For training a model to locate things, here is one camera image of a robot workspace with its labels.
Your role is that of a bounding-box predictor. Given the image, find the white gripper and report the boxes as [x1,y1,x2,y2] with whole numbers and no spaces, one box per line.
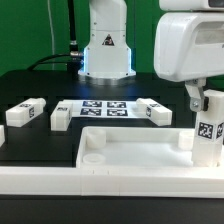
[154,12,224,112]

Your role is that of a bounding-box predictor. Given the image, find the white L-shaped fence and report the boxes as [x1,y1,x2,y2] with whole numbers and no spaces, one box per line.
[0,167,224,198]

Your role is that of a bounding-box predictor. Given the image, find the white desk top tray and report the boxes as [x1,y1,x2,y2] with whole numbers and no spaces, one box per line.
[76,126,194,168]

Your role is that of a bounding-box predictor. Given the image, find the white block left edge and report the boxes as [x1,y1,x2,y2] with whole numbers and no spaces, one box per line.
[0,125,5,147]

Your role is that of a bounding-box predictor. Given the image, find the white marker sheet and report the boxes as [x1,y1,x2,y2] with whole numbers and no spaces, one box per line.
[68,100,146,119]

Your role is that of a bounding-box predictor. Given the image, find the black cables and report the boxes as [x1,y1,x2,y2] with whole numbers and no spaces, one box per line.
[27,0,84,72]

